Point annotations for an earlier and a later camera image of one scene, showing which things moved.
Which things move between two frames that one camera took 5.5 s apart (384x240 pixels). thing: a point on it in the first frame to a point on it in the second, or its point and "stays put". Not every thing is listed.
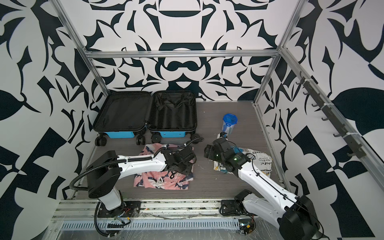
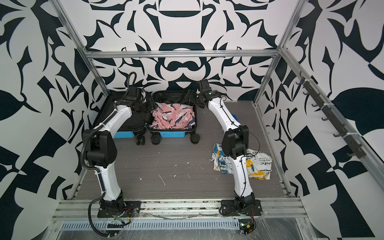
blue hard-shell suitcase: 163,113 stays put
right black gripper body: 214,154 to 196,98
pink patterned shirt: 162,179 to 168,115
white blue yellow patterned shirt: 263,162 stays put
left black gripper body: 186,170 to 147,107
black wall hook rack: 357,151 stays put
